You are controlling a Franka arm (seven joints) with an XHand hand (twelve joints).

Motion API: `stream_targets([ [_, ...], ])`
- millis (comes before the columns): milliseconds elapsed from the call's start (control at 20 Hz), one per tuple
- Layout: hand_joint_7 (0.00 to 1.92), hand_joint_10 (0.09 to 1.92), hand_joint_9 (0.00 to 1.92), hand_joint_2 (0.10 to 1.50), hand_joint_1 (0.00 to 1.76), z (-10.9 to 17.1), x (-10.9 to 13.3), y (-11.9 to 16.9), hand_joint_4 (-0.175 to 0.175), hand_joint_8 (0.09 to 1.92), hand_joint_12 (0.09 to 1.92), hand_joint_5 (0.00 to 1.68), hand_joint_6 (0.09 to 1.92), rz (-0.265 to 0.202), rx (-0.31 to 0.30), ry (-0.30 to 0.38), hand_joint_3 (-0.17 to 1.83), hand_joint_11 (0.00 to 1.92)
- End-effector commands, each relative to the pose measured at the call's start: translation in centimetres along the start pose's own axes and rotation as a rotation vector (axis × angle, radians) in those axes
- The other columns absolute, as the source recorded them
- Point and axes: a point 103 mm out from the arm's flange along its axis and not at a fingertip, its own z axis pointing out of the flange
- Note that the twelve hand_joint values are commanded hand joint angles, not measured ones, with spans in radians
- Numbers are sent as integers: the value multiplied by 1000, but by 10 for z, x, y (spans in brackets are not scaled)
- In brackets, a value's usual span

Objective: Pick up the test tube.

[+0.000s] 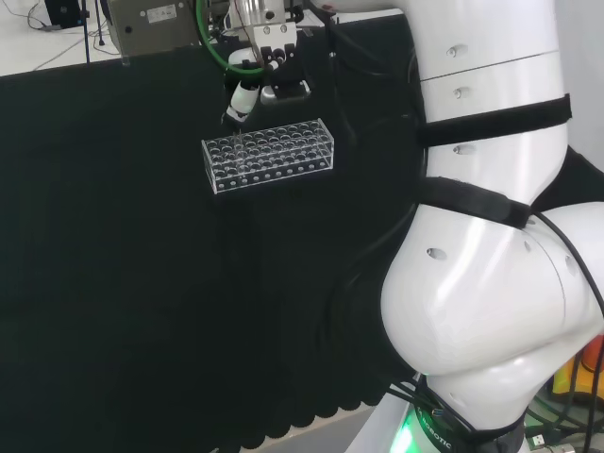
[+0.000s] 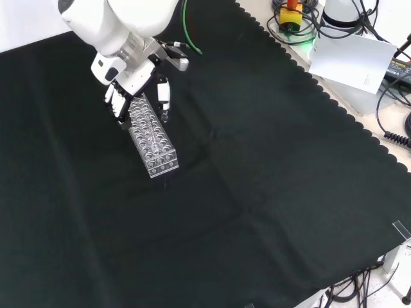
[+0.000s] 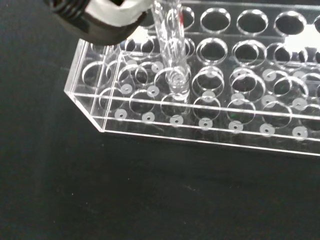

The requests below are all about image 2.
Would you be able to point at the pale white board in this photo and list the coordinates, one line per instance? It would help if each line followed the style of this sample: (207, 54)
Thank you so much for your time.
(350, 61)

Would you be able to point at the yellow stop button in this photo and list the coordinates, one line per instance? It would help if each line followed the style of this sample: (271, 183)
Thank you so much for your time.
(290, 17)

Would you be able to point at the black bench cloth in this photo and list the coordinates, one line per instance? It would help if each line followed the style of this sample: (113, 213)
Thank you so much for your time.
(257, 160)

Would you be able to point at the clear glass test tube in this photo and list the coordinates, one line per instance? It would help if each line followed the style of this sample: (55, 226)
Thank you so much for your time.
(150, 134)

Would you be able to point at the clear test tube rack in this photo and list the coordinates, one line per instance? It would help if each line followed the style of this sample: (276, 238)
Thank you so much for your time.
(157, 150)

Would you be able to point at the black power adapter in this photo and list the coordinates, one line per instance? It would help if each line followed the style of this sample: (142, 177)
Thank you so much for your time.
(399, 67)

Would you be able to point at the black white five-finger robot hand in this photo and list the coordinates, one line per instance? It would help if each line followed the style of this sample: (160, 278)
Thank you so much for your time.
(135, 80)

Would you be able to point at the clear cloth clip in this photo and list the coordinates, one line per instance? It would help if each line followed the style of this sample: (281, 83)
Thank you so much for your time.
(402, 229)

